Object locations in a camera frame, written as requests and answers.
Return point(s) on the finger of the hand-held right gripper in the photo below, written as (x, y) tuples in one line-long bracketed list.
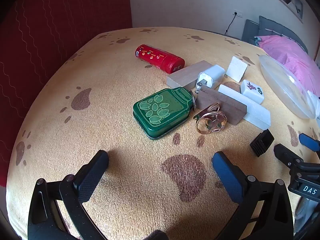
[(286, 155), (310, 142)]

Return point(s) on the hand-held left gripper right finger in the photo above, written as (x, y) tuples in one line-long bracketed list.
[(226, 177)]

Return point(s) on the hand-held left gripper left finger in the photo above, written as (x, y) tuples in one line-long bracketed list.
[(95, 172)]

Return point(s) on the black plastic cap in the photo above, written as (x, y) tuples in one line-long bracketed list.
[(261, 142)]

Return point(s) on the white rectangular block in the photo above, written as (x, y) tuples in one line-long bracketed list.
[(255, 112)]

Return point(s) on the clear plastic bowl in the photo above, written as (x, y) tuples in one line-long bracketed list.
[(282, 85)]

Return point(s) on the dark wooden wedge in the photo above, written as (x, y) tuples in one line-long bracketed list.
[(230, 105)]

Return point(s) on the white mahjong tile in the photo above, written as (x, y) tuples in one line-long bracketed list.
[(251, 90)]

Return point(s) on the green jar-shaped tin box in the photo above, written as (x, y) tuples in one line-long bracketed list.
[(160, 110)]

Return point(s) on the white striped tile shard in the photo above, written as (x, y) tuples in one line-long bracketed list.
[(236, 67)]

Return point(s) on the white charger plug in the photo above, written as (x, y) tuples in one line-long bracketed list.
[(211, 75)]

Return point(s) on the light wooden block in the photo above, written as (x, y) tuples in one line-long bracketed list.
[(185, 76)]

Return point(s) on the red cylindrical tin can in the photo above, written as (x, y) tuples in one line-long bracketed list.
[(157, 57)]

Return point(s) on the pink blanket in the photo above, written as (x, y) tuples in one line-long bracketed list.
[(295, 52)]

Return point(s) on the yellow paw-print blanket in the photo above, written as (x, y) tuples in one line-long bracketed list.
[(112, 80)]

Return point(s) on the grey headboard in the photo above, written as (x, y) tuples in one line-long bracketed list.
[(250, 32)]

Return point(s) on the red curtain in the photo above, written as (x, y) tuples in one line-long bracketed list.
[(62, 17)]

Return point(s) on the white wall outlet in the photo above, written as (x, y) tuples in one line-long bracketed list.
[(238, 13)]

